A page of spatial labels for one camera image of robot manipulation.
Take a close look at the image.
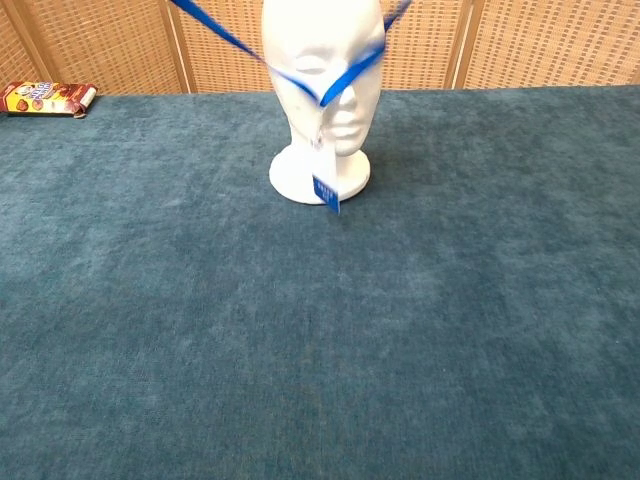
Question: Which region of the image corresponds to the white ID badge card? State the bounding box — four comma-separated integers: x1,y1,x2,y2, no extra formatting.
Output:
305,143,342,217

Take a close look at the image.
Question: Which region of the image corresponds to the blue lanyard with clip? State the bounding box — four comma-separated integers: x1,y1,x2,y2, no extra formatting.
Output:
169,0,414,149

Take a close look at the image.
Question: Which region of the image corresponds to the white foam mannequin head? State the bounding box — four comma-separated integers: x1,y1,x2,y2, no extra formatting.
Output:
260,0,386,206

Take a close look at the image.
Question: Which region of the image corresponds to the teal table cloth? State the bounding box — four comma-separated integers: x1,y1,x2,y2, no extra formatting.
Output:
0,84,640,480

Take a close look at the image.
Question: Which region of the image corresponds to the wicker folding screen panel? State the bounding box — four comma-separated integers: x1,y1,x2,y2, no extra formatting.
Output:
167,0,474,95
3,0,197,97
452,0,640,91
0,0,37,89

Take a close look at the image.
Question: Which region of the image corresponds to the brown snack box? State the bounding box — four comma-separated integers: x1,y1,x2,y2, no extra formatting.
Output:
0,81,99,121

